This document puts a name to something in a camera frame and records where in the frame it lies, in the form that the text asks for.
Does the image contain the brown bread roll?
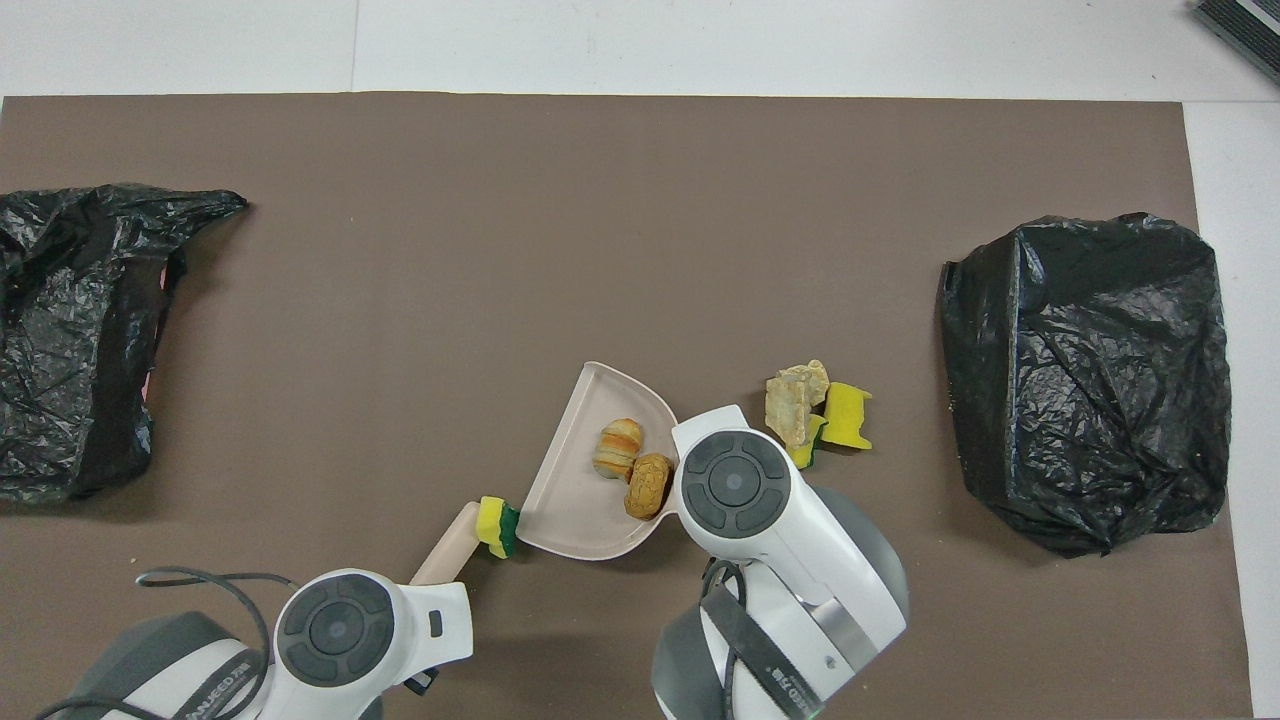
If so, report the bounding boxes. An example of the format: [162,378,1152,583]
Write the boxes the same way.
[624,452,674,520]

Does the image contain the yellow sponge green backing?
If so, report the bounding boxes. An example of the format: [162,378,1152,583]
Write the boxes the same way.
[476,495,522,559]
[788,415,829,471]

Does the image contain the beige plastic dustpan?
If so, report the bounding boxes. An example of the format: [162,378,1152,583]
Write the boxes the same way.
[520,361,683,561]

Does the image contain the black trash bag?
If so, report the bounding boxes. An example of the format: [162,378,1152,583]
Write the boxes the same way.
[938,212,1233,559]
[0,183,250,504]

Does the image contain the brown table mat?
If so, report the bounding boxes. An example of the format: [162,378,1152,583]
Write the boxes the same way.
[0,93,1253,720]

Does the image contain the pale crusty bread piece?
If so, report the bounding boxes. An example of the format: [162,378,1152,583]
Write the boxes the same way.
[765,359,831,447]

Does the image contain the croissant shaped bread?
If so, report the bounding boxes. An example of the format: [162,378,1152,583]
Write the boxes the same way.
[592,418,646,481]

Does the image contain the beige brush black bristles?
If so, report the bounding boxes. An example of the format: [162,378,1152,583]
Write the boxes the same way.
[410,500,481,587]

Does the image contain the left black trash bag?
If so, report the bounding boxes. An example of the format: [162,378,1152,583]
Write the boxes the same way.
[0,183,250,504]

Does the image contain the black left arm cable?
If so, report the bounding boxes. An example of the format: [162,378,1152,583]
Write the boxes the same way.
[135,567,301,720]

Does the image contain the grey ridged object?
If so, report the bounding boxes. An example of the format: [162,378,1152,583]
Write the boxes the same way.
[1190,0,1280,86]

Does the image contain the right black trash bag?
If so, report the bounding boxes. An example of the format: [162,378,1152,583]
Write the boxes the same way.
[938,212,1233,559]

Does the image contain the yellow notched sponge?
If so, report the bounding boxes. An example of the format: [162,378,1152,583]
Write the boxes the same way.
[820,382,874,451]

